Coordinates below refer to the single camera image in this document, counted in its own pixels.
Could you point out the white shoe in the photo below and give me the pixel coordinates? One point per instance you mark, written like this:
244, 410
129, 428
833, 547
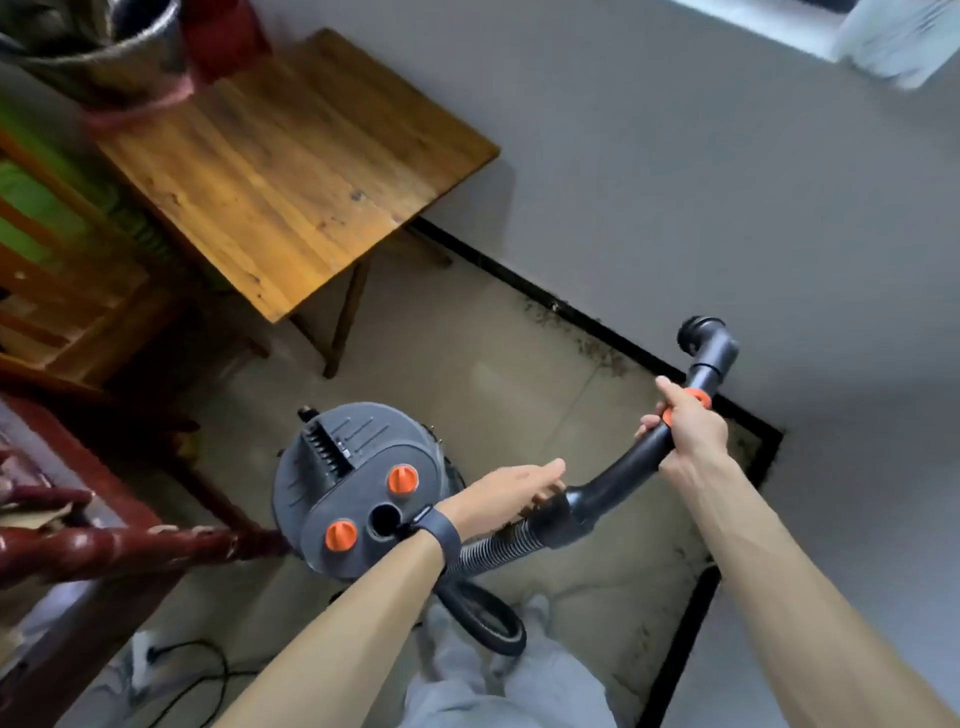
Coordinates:
536, 611

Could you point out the wooden folding table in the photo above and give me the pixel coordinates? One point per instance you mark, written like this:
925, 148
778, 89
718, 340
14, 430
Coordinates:
300, 165

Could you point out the person's right hand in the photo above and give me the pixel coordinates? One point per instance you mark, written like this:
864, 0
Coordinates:
697, 435

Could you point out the person's left hand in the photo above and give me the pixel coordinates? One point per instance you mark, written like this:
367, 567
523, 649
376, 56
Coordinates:
502, 495

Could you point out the person's left forearm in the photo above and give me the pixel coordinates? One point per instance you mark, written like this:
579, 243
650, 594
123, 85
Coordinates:
337, 645

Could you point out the orange wooden chair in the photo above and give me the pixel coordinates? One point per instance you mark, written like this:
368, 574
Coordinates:
75, 330

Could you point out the dark red wooden bed frame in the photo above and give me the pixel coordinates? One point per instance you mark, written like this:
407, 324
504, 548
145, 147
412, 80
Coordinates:
112, 547

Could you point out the light grey trousers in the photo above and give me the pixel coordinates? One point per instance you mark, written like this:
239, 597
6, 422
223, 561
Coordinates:
540, 690

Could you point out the white crumpled plastic bag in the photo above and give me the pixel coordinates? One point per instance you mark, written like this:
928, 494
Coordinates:
900, 37

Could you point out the red plastic stool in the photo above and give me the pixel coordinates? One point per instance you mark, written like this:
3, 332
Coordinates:
225, 37

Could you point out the black smartwatch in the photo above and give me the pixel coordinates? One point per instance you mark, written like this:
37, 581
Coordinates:
439, 536

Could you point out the grey vacuum cleaner orange knobs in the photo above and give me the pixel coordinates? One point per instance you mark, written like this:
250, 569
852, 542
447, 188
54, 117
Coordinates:
352, 480

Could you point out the black baseboard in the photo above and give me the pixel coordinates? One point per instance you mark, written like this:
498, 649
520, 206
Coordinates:
525, 289

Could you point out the white rounded power strip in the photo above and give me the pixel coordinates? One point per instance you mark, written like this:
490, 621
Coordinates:
144, 652

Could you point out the green plastic stool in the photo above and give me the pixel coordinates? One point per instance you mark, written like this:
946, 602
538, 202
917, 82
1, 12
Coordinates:
30, 195

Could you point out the person's right forearm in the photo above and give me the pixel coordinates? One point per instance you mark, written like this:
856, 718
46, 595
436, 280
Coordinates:
810, 600

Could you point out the steel basin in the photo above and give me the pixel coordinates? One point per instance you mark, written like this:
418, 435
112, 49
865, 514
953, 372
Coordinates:
127, 60

